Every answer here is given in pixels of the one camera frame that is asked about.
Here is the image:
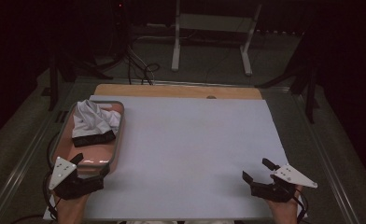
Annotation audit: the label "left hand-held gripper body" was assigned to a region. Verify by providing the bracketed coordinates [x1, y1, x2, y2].
[48, 156, 106, 201]

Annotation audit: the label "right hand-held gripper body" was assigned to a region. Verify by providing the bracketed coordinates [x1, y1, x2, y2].
[249, 163, 318, 203]

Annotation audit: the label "pink plastic basin grey rim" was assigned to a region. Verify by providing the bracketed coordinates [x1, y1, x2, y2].
[49, 100, 125, 175]

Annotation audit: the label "white shorts with black waistband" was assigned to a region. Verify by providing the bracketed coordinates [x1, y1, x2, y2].
[71, 99, 122, 148]

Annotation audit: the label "person's right hand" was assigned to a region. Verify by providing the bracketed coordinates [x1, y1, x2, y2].
[266, 185, 304, 224]

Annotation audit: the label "person's left hand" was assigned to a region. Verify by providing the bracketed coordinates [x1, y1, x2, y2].
[53, 193, 91, 224]

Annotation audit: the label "white table mat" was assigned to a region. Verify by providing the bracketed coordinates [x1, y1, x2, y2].
[43, 94, 308, 221]

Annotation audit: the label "black tripod stand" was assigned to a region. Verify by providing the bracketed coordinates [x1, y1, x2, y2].
[254, 18, 329, 125]
[40, 52, 114, 112]

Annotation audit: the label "wooden table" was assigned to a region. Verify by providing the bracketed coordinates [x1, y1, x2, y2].
[93, 83, 263, 101]

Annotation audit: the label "white metal stand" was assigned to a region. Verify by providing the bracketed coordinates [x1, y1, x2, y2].
[171, 0, 263, 77]

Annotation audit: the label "left hand-held gripper cable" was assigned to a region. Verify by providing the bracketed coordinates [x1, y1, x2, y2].
[42, 169, 61, 223]

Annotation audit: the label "hand-held gripper cable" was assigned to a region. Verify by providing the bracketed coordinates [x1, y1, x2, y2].
[42, 169, 61, 223]
[292, 186, 310, 224]

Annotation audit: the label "right hand-held gripper cable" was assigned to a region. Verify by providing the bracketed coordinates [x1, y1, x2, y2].
[292, 186, 310, 224]

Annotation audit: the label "black cable loop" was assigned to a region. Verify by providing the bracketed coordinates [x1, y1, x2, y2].
[46, 132, 61, 171]

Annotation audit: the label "thin black floor cable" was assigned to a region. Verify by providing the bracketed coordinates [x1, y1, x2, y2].
[9, 214, 45, 224]

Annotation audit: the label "metal floor rail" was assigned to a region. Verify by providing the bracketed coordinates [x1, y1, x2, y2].
[0, 102, 65, 224]
[291, 92, 359, 224]
[75, 77, 292, 92]

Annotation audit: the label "bundle of black cables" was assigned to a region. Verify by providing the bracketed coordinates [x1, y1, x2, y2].
[109, 0, 161, 86]

